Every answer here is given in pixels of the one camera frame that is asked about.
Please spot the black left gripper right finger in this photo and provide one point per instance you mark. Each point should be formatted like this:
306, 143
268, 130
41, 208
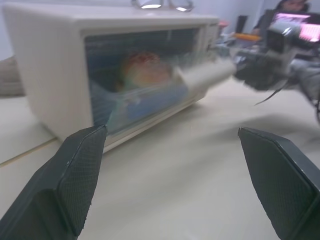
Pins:
280, 180

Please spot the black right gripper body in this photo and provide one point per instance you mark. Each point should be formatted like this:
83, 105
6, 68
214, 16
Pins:
262, 72

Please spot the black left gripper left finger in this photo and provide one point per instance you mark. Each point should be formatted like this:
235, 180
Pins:
62, 180

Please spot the cream toaster oven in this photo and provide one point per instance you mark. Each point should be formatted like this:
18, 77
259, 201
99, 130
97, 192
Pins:
55, 67

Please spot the orange object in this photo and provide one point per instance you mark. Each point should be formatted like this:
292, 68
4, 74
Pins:
246, 36

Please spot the black upright object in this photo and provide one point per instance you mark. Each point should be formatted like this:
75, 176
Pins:
242, 23

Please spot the monitor with pink screen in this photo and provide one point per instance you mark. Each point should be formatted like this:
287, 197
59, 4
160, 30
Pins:
308, 28

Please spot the person in dark clothes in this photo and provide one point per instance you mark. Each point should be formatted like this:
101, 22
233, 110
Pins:
282, 10

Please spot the clear glass object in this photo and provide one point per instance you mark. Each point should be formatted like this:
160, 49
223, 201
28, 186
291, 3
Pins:
181, 5
147, 3

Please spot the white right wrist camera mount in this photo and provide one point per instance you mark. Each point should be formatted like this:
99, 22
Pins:
281, 43

